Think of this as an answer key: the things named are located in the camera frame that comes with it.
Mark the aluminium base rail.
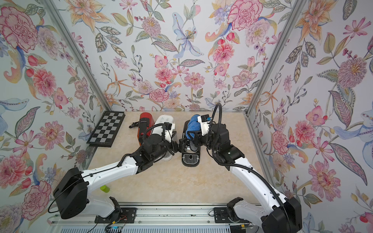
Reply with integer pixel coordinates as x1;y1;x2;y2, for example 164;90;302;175
47;203;263;233

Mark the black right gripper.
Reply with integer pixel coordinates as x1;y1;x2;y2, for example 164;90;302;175
189;129;223;155

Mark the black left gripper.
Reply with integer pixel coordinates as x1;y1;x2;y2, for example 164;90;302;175
151;132;189;161

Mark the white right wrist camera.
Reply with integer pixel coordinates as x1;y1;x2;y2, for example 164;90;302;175
197;115;211;136

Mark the aluminium corner post left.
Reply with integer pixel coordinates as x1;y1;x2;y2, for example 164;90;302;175
41;0;112;111

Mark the aluminium corner post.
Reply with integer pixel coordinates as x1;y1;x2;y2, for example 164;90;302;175
41;0;112;111
245;1;307;117

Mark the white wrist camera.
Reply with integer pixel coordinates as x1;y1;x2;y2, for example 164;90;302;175
197;115;211;136
164;122;175;143

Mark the red Nespresso coffee machine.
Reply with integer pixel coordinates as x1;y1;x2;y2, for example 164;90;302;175
138;112;154;145

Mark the aluminium corner post right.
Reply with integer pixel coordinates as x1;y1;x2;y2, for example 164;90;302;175
245;1;307;117

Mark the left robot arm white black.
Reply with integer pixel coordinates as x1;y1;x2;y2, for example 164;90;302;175
53;133;178;222

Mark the black coffee machine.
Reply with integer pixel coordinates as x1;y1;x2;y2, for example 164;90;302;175
179;120;201;168

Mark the blue microfibre cloth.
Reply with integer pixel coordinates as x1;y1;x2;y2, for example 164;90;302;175
186;114;201;139

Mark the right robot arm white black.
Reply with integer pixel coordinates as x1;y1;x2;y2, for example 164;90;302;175
189;122;303;233

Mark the green small object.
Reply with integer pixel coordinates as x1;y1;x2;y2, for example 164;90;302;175
100;185;110;193

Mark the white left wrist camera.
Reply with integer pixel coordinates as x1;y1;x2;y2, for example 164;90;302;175
164;122;175;143

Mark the black folding chessboard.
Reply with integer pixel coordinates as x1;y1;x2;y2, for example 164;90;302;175
87;111;125;148

